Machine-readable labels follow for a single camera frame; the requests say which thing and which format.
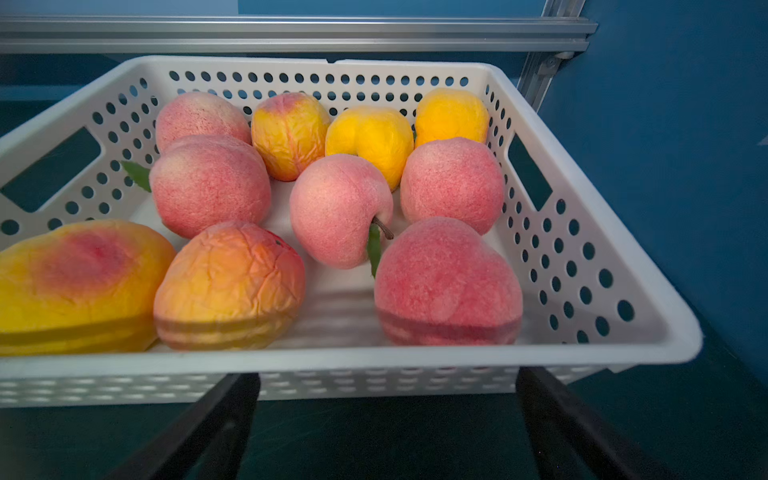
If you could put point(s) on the yellow peach back middle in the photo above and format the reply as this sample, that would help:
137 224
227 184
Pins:
379 135

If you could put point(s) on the yellow red mango fruit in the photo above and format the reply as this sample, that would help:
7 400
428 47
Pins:
84 288

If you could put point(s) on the yellow peach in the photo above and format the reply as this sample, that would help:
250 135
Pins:
379 135
446 113

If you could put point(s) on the yellow peach back right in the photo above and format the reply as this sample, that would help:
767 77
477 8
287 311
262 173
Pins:
446 113

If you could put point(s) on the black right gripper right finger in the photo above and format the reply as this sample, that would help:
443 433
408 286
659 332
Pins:
564 432

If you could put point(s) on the aluminium frame post right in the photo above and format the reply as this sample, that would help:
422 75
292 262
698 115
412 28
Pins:
540 67

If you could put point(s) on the pink peach with leaf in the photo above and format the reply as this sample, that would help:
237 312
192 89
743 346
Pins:
333 205

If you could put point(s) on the white perforated plastic basket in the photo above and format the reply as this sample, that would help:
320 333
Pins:
593 298

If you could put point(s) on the orange wrinkled peach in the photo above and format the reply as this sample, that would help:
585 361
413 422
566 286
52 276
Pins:
289 132
233 286

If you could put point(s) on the orange wrinkled peach back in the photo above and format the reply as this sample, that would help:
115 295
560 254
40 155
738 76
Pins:
289 132

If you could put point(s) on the orange wrinkled peach front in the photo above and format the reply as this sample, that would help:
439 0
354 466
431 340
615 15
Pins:
233 286

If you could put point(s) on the aluminium frame rail back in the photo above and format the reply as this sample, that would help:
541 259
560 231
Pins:
58 34

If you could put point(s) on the pink peach left large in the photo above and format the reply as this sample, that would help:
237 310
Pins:
203 180

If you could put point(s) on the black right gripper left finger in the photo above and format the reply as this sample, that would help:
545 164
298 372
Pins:
214 432

